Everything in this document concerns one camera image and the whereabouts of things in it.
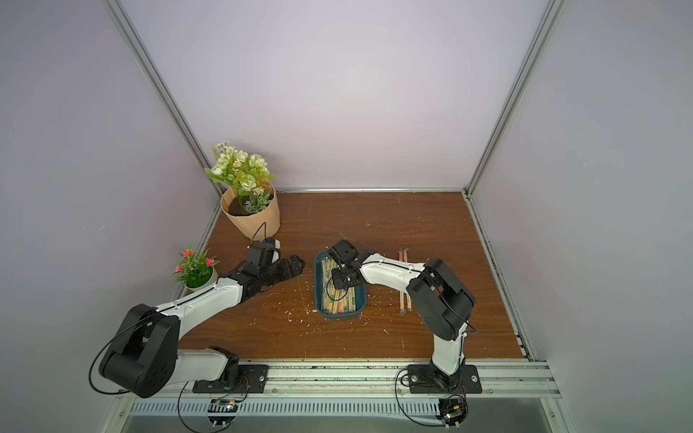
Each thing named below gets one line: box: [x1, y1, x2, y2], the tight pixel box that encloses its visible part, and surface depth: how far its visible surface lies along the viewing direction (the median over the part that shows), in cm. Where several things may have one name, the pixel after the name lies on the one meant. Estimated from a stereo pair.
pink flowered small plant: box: [172, 245, 222, 288], surface depth 85 cm
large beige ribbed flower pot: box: [220, 183, 281, 242], surface depth 95 cm
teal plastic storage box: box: [314, 248, 368, 320], surface depth 87 cm
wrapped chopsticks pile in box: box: [321, 257, 357, 314], surface depth 87 cm
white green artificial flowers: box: [203, 140, 279, 215], surface depth 91 cm
